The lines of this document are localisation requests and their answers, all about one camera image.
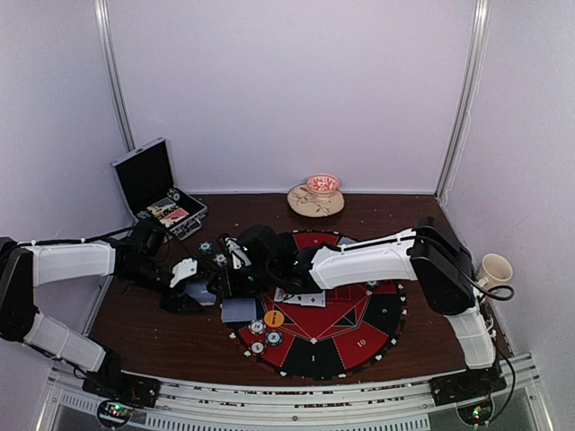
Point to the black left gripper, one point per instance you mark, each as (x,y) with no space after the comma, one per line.
(173,302)

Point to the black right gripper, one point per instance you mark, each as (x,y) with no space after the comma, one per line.
(230,289)

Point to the face-up king card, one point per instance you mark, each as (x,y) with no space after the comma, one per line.
(280,295)

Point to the face-up community card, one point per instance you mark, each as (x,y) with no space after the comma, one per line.
(315,300)
(296,299)

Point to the blue white poker chip stack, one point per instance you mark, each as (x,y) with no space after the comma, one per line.
(220,259)

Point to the blue playing card deck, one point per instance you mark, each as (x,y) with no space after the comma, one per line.
(199,292)

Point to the face-down card seat three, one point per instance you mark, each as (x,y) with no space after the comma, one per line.
(235,310)

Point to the green poker chip stack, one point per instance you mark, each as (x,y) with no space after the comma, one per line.
(206,248)

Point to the blue white chip seat two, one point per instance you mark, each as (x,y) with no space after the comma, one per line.
(257,327)

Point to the dealt blue playing card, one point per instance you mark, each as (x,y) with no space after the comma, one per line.
(346,242)

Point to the black hundred chip seat two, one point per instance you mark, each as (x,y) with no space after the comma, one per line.
(258,347)

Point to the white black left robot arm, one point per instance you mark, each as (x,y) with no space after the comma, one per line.
(28,265)

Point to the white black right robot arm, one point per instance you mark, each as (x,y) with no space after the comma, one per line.
(428,254)

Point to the orange big blind button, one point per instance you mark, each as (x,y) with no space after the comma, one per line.
(274,318)

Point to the cream floral ceramic plate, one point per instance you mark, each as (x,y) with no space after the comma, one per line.
(307,203)

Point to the aluminium poker chip case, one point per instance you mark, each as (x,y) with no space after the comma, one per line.
(149,190)

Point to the red patterned white bowl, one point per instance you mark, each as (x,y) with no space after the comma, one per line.
(322,185)

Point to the round red black poker mat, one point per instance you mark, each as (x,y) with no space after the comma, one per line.
(354,330)

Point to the white printed ceramic mug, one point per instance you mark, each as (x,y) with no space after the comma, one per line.
(494,270)

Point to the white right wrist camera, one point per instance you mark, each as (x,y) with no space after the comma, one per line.
(234,252)

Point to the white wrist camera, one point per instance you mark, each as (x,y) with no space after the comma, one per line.
(182,270)
(234,252)

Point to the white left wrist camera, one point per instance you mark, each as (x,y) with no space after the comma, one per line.
(182,270)

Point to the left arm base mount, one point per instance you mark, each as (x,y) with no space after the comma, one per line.
(110,382)

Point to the aluminium front rail frame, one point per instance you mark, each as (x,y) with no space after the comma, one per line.
(406,404)

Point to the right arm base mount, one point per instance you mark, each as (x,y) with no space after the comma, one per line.
(467,385)

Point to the left aluminium corner post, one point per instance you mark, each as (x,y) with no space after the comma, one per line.
(104,28)

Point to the aluminium corner post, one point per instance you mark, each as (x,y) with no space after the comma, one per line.
(473,68)
(104,28)

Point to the right aluminium corner post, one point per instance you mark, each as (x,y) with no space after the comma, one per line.
(473,68)

